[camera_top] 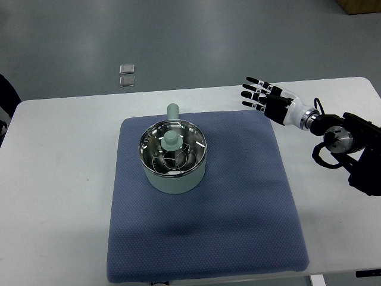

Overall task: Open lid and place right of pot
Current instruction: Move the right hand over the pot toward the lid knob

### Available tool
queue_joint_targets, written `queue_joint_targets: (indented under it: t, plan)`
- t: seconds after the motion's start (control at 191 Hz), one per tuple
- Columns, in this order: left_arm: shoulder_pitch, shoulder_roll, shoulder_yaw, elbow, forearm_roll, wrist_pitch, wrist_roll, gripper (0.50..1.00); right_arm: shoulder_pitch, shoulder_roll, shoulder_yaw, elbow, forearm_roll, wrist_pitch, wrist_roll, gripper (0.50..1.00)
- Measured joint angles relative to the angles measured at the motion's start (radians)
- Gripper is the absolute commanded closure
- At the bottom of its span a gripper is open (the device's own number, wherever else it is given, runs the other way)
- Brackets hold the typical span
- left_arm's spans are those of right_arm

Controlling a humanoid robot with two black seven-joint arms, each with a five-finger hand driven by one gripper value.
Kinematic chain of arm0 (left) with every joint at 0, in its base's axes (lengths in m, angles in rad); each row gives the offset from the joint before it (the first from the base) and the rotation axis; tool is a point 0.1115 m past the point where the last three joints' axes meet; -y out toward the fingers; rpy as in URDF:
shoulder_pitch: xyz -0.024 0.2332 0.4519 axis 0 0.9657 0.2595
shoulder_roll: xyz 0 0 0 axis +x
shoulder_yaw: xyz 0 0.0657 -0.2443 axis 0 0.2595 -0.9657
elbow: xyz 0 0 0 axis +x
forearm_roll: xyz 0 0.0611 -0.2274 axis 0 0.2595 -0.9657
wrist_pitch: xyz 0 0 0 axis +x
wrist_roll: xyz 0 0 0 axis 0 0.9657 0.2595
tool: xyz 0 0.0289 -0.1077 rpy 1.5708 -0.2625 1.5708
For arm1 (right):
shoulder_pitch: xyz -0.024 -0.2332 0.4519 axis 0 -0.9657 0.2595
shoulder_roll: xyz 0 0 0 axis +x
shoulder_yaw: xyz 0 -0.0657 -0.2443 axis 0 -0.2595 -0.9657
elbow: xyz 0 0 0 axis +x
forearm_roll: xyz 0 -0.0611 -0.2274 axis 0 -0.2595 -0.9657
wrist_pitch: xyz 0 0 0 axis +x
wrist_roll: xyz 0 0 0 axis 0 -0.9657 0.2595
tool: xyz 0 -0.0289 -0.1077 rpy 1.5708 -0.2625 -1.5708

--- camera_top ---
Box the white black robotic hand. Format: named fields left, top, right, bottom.
left=241, top=77, right=320, bottom=130

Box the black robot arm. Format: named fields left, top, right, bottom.
left=308, top=113, right=380, bottom=197

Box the pale green cooking pot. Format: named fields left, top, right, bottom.
left=141, top=103, right=207, bottom=194

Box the brown cardboard box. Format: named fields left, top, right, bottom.
left=336, top=0, right=380, bottom=15

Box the blue textile mat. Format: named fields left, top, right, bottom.
left=107, top=110, right=309, bottom=283

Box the lower metal floor plate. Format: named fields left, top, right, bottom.
left=119, top=76, right=135, bottom=87

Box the metal floor plate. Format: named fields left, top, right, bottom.
left=119, top=76, right=135, bottom=87
left=119, top=64, right=135, bottom=74

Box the upper metal floor plate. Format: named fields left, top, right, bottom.
left=119, top=64, right=135, bottom=74

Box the dark object left edge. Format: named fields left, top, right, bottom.
left=1, top=75, right=21, bottom=144

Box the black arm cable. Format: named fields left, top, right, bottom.
left=311, top=98, right=326, bottom=115

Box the black bracket under table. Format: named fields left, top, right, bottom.
left=355, top=269, right=381, bottom=278

